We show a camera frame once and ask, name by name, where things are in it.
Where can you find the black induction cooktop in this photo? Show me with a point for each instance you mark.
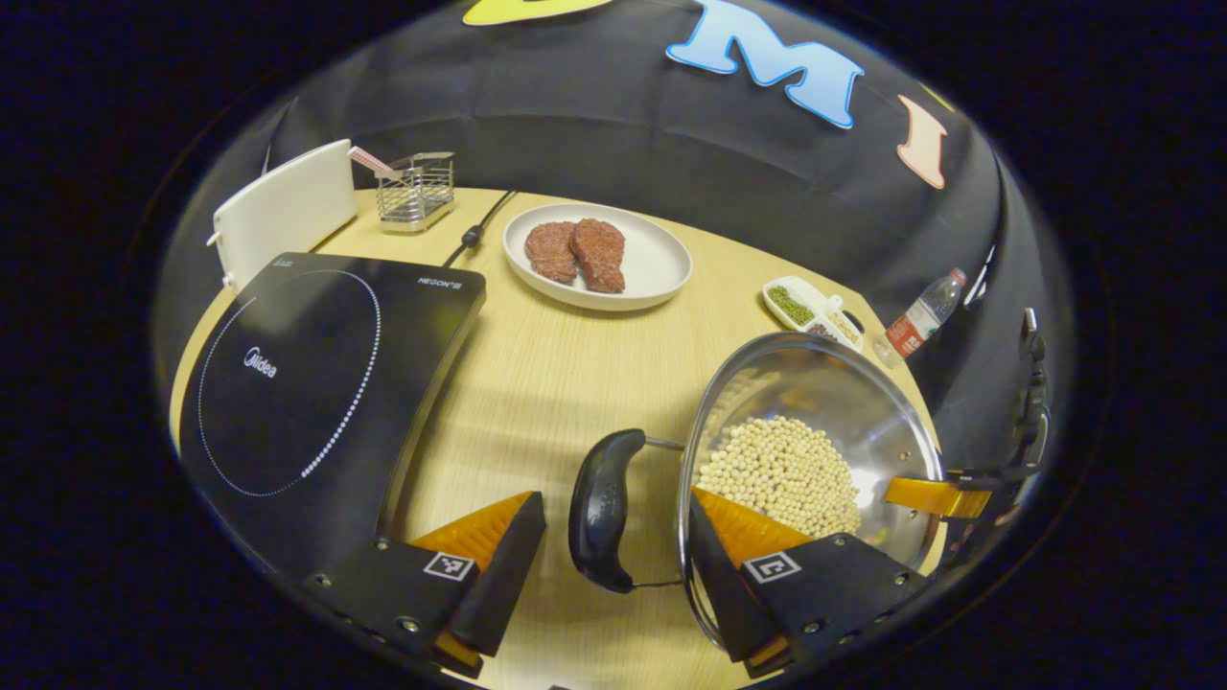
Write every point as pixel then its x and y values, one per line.
pixel 307 383

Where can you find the clear water bottle red label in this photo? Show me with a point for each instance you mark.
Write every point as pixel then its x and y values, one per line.
pixel 920 321

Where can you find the black backdrop cloth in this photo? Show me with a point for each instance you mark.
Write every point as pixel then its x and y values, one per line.
pixel 575 115

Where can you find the white oval plate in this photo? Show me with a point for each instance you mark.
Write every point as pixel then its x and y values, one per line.
pixel 657 259

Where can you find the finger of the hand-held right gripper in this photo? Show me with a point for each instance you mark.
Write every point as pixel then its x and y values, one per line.
pixel 935 496

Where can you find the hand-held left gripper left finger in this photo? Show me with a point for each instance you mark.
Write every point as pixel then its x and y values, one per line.
pixel 503 575

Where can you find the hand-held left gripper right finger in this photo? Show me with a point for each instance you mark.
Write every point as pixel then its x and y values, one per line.
pixel 724 594

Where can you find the pile of yellow soybeans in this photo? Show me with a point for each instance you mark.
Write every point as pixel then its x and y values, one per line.
pixel 776 474

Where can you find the white divided dish with beans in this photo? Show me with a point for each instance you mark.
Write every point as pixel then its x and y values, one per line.
pixel 791 305

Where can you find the white toaster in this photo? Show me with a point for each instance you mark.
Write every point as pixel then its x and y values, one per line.
pixel 283 211

